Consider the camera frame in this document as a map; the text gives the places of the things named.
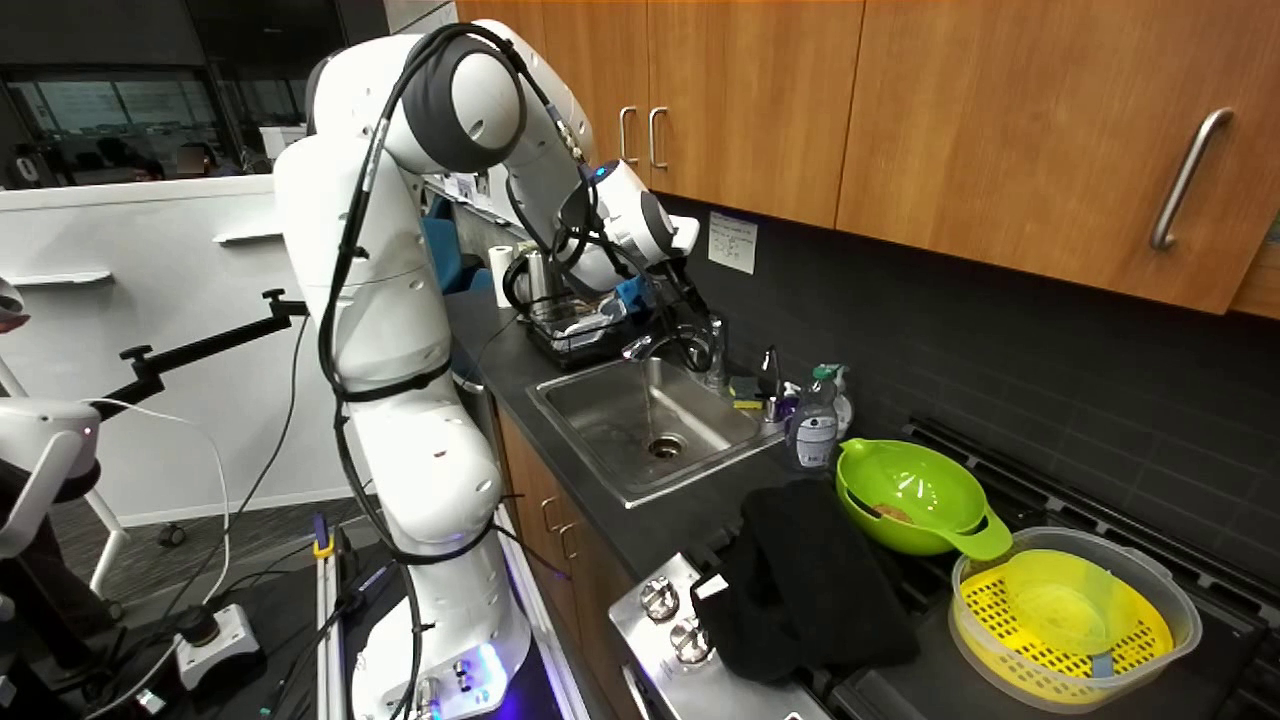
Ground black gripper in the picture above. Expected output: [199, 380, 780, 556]
[648, 247, 721, 339]

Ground chrome faucet body with spout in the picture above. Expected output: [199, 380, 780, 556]
[617, 318, 737, 399]

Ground thin chrome faucet white lever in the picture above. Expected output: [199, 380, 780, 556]
[747, 344, 784, 438]

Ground stainless steel sink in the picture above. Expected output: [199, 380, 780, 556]
[523, 347, 784, 515]

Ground purple bottle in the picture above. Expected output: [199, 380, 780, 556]
[771, 375, 803, 438]

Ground clear bottle green cap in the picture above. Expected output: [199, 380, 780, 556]
[814, 360, 861, 442]

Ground clear soap pump bottle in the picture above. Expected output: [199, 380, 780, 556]
[793, 380, 844, 473]

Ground green colander bowl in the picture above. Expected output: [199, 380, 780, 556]
[834, 431, 1020, 564]

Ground black cloth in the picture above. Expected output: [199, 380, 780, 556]
[693, 473, 923, 686]

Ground wooden lower cabinets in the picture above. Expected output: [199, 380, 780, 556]
[487, 397, 631, 720]

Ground wooden cabinets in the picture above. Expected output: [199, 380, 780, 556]
[487, 397, 631, 720]
[455, 0, 1280, 325]

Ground wooden upper cabinets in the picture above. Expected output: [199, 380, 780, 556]
[455, 0, 1280, 325]

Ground yellow perforated strainer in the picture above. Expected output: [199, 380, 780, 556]
[956, 543, 1181, 711]

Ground white power box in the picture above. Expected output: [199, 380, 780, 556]
[167, 601, 266, 697]

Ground white stand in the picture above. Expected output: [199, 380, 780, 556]
[0, 273, 131, 596]

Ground white wall outlet plate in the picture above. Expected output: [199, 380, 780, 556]
[705, 209, 766, 281]

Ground short steel cabinet handle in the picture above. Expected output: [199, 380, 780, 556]
[611, 100, 645, 168]
[645, 100, 675, 170]

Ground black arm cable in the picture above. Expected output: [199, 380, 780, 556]
[316, 17, 597, 720]

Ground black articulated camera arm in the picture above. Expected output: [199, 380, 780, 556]
[89, 282, 311, 411]

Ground long steel cabinet handle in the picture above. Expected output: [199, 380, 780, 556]
[1148, 102, 1239, 256]

